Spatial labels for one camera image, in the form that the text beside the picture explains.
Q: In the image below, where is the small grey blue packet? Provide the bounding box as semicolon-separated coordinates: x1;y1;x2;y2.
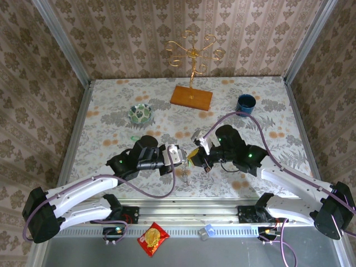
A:
197;224;215;241

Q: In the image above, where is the aluminium table side rail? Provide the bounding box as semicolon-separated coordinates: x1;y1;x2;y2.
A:
57;80;94;186
283;77;326;187

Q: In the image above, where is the aluminium frame post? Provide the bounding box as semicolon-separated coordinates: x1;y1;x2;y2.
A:
283;0;339;84
31;0;92;87

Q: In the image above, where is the slotted metal cable duct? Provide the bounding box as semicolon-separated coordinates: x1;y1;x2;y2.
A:
48;225;261;238

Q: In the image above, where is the small black controller board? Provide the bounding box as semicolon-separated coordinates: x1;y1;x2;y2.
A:
102;226;126;237
257;226;280;237

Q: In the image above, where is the red snack packet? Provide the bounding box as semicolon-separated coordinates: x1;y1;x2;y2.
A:
137;221;170;257

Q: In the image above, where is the dark blue mug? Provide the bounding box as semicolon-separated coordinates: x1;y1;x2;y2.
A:
236;93;256;117

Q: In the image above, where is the green leaf pattern bowl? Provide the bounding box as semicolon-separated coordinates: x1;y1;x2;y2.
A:
127;103;153;125

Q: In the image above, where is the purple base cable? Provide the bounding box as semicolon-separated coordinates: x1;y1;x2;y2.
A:
260;215;298;267
91;218;131;245

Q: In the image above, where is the aluminium mounting rail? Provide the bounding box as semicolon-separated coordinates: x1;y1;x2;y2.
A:
90;196;290;225

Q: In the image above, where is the gold jewelry stand wooden base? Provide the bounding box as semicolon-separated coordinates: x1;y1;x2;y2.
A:
164;29;225;112

